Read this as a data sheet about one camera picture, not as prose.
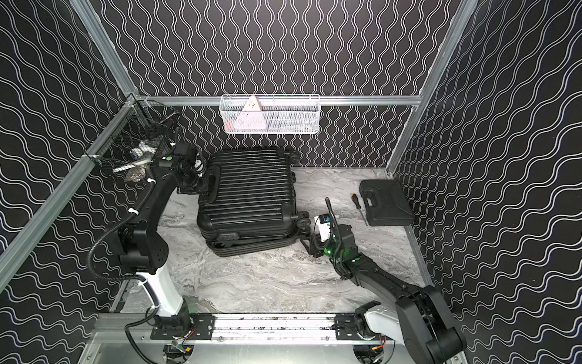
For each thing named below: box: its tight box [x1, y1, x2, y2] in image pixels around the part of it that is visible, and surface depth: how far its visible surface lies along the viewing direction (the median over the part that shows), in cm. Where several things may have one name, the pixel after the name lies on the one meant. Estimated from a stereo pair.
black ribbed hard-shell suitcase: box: [196, 147, 311, 258], surface depth 84 cm
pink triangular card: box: [233, 95, 266, 130], surface depth 91 cm
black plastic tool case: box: [359, 178, 415, 227], surface depth 102 cm
